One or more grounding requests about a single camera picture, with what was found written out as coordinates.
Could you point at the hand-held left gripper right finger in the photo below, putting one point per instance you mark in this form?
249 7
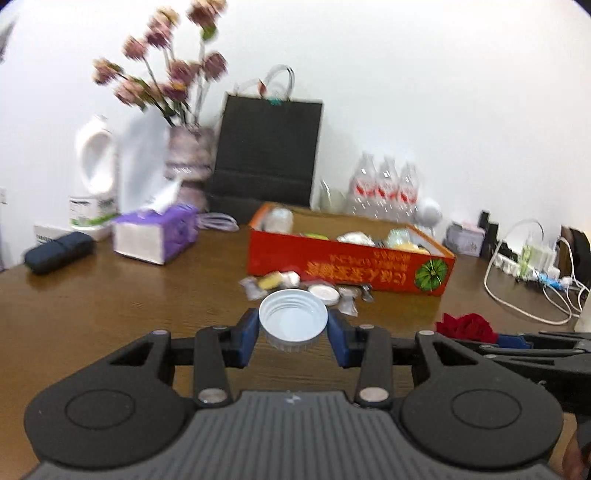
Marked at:
339 341

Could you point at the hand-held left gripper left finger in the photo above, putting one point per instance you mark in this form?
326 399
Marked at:
249 337

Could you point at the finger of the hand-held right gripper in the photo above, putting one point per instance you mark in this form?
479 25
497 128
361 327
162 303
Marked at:
531 353
512 341

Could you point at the white bottle cap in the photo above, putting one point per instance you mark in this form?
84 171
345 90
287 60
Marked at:
293 323

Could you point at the red fabric flower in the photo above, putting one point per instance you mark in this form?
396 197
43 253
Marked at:
466 327

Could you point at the small clear sachet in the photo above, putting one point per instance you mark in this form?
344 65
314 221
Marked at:
347 301
253 288

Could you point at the red cardboard box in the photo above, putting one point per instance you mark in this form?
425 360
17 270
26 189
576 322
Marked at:
351 272

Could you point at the white tissue paper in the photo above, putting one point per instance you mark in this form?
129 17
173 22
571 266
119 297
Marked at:
355 238

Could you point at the green tissue packet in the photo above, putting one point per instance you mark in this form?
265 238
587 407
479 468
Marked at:
316 236

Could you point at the yellow plush toy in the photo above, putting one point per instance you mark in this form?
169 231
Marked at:
413 249

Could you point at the clear plastic bag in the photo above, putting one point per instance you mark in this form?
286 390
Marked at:
398 237

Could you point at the clear cotton swab container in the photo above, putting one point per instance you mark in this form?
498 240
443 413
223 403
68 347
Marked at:
279 219

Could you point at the white round lid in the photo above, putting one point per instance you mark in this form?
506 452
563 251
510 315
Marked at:
323 294

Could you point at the power strip with chargers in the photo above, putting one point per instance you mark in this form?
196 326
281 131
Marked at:
496 293

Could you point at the small metallic item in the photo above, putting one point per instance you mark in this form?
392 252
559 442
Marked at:
367 293

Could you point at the small yellow packet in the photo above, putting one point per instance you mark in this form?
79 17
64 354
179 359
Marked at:
271 280

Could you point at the small white packet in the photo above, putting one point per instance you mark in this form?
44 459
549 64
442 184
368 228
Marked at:
291 278

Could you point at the white power strip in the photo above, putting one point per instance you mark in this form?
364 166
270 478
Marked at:
508 267

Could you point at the green spray bottle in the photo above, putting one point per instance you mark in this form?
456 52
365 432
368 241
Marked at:
524 265

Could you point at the white charger plug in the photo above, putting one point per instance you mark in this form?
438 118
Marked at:
542 258

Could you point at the small black box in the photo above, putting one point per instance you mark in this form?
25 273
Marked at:
485 220
490 240

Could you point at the brown bag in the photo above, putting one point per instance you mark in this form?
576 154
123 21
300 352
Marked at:
579 254

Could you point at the white printed tin box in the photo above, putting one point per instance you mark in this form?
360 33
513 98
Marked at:
464 240

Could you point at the purple tissue pack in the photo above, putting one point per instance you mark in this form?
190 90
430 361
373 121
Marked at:
157 230

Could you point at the clear glass cup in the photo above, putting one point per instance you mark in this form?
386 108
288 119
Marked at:
332 198

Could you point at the white round robot speaker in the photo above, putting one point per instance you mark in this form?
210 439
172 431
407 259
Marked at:
428 212

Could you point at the mottled purple vase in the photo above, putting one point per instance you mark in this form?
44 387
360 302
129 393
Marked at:
189 157

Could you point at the black paper bag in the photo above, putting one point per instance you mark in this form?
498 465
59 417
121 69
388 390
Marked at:
268 147

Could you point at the dark navy case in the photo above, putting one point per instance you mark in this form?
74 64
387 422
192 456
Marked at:
60 251

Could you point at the white detergent jug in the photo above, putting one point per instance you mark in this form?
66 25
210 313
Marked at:
94 184

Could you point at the white carton box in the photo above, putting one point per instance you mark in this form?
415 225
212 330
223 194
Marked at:
51 233

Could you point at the dried pink flowers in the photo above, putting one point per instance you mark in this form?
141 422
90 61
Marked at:
175 69

